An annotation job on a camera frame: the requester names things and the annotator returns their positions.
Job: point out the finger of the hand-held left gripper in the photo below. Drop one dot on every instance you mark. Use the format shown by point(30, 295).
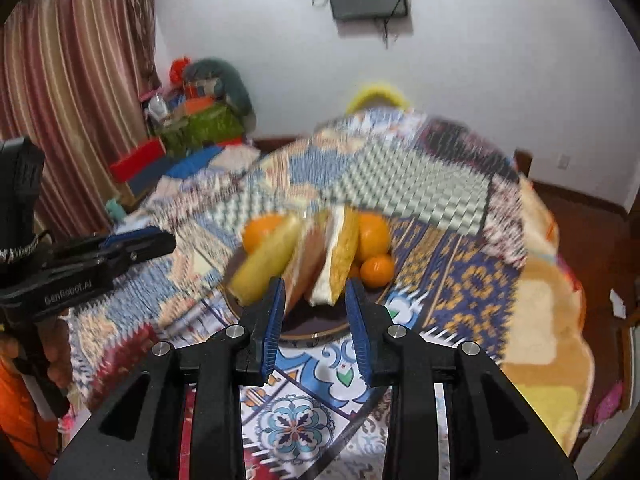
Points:
point(150, 254)
point(130, 237)

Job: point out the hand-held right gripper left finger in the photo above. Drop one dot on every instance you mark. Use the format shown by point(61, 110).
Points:
point(272, 332)

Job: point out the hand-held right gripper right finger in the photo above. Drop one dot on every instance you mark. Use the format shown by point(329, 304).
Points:
point(357, 332)

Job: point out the purple ceramic plate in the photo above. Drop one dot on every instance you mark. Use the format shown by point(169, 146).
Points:
point(320, 319)

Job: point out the small tangerine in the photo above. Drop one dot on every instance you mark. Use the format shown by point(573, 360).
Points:
point(378, 271)

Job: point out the pomelo wedge with rind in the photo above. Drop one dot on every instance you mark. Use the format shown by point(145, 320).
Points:
point(340, 255)

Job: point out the peeled pink pomelo segment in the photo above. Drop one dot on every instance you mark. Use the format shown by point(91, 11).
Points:
point(310, 260)

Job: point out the person's left hand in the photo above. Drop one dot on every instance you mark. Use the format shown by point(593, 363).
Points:
point(57, 350)

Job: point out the small teal toy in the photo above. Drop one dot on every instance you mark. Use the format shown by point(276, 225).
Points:
point(115, 210)

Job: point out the red box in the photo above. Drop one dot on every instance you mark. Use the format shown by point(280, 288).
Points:
point(137, 160)

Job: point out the large orange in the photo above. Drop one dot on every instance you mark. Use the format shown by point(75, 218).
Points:
point(375, 235)
point(260, 232)

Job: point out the striped pink curtain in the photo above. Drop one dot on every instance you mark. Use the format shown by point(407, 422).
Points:
point(75, 85)

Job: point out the patterned patchwork tablecloth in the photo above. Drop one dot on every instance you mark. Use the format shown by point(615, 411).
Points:
point(440, 210)

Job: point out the orange box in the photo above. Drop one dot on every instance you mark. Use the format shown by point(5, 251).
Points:
point(199, 104)

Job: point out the red orange pompom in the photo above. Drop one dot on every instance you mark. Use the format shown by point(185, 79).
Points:
point(180, 71)

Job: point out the yellow orange fleece blanket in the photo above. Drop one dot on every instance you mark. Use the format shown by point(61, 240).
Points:
point(550, 320)

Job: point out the yellow fluffy cushion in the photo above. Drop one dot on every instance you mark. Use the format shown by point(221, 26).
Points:
point(377, 94)

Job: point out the white paper scrap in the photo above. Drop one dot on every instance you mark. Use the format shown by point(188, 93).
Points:
point(618, 303)

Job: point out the white wall socket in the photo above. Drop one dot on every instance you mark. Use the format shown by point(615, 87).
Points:
point(564, 161)

